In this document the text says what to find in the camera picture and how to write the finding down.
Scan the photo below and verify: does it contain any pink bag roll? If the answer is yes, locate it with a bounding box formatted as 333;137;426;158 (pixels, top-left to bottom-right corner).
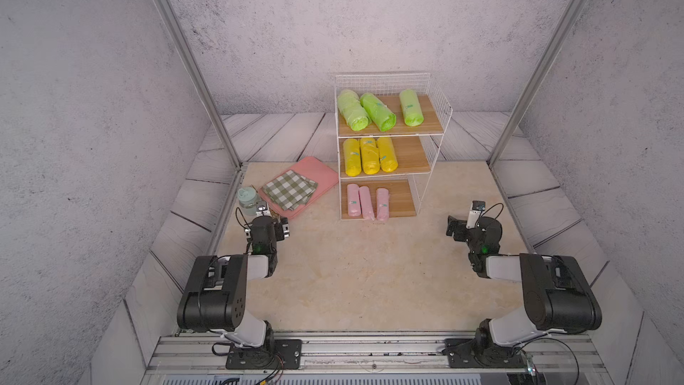
347;183;362;217
376;187;390;222
359;186;375;220

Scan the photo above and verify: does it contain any yellow bag roll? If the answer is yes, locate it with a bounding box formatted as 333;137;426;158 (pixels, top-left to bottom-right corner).
359;137;380;176
377;137;398;173
343;138;363;178

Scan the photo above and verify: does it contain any light green bag roll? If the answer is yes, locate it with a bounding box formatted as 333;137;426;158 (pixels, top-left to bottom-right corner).
337;89;371;132

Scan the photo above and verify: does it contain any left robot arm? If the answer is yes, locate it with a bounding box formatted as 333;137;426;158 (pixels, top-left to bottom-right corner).
176;216;290;351

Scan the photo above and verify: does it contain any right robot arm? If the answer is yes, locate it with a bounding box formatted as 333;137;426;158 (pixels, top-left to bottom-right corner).
444;216;602;367

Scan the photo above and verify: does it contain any green checkered cloth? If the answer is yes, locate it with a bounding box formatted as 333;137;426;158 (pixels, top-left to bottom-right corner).
262;170;318;210

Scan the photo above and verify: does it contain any mint green bottle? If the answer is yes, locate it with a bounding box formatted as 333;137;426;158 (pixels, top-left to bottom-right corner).
237;186;262;216

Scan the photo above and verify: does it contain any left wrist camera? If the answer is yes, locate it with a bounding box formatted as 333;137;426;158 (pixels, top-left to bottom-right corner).
255;200;272;217

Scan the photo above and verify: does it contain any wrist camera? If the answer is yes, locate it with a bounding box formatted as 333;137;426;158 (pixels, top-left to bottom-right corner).
466;200;486;229
255;200;272;217

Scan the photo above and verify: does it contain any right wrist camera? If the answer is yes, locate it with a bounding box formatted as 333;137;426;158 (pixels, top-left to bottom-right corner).
466;200;486;229

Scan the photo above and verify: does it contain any white wire wooden shelf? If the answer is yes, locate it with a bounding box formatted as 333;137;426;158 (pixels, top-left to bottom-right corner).
334;71;452;220

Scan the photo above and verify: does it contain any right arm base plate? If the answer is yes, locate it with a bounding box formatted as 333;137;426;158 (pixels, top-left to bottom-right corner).
441;339;527;369

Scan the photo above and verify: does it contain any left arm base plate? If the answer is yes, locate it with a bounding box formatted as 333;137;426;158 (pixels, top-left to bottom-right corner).
226;339;303;371

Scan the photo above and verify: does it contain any aluminium mounting rail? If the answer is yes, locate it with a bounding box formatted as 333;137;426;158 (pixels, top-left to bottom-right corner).
142;332;612;384

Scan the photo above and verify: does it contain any right aluminium frame post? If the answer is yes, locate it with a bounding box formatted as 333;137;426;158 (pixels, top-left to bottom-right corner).
487;0;588;170

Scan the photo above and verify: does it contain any aluminium frame post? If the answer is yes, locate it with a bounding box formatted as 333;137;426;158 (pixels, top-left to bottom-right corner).
487;0;588;170
153;0;242;169

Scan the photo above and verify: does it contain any left aluminium frame post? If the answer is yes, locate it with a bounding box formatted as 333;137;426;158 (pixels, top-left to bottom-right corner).
153;0;242;169

